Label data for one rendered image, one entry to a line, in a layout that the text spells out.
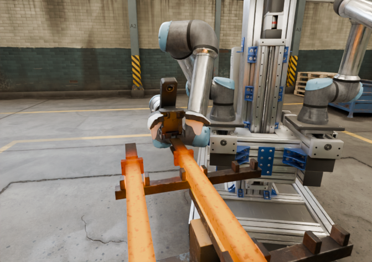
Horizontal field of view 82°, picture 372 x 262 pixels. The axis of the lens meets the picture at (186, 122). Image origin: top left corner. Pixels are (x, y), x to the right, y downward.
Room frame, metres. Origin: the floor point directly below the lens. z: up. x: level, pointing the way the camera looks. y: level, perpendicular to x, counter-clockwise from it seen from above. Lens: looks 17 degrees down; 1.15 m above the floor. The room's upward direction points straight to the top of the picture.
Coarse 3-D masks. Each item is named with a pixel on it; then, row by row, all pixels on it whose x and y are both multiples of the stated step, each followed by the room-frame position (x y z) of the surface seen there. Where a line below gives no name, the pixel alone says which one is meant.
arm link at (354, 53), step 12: (360, 24) 1.08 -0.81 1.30; (348, 36) 1.13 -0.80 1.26; (360, 36) 1.08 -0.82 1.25; (348, 48) 1.11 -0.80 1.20; (360, 48) 1.08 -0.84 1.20; (348, 60) 1.10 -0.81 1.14; (360, 60) 1.09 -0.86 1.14; (348, 72) 1.10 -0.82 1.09; (348, 84) 1.09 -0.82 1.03; (360, 84) 1.11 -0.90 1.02; (348, 96) 1.09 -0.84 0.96
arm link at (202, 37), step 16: (192, 32) 0.85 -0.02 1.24; (208, 32) 0.84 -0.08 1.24; (192, 48) 0.87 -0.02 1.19; (208, 48) 0.81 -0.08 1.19; (208, 64) 0.80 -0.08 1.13; (192, 80) 0.79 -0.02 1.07; (208, 80) 0.78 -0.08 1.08; (192, 96) 0.76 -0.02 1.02; (208, 96) 0.77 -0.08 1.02; (192, 128) 0.70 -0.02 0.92; (208, 128) 0.72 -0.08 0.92; (192, 144) 0.70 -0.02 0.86
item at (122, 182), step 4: (144, 172) 0.38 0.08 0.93; (120, 176) 0.37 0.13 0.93; (124, 176) 0.37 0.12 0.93; (144, 176) 0.37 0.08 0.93; (148, 176) 0.37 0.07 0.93; (120, 180) 0.35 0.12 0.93; (124, 180) 0.35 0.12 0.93; (144, 180) 0.36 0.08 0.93; (148, 180) 0.36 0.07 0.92; (120, 184) 0.35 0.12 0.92; (124, 184) 0.35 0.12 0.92; (144, 184) 0.36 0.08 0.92; (148, 184) 0.36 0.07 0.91; (120, 188) 0.35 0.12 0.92; (124, 188) 0.35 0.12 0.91
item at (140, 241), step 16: (128, 144) 0.50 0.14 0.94; (128, 160) 0.42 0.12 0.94; (128, 176) 0.36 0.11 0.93; (128, 192) 0.31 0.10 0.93; (128, 208) 0.27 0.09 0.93; (144, 208) 0.27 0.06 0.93; (128, 224) 0.24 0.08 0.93; (144, 224) 0.24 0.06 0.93; (128, 240) 0.21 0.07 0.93; (144, 240) 0.21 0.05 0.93; (128, 256) 0.19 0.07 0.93; (144, 256) 0.19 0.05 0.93
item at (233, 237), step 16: (176, 144) 0.51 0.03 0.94; (176, 160) 0.46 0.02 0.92; (192, 160) 0.43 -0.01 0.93; (192, 176) 0.36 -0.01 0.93; (208, 192) 0.31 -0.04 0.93; (208, 208) 0.27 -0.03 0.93; (224, 208) 0.27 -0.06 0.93; (224, 224) 0.24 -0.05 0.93; (240, 224) 0.24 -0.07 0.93; (224, 240) 0.22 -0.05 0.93; (240, 240) 0.21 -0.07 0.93; (240, 256) 0.19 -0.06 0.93; (256, 256) 0.19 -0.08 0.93
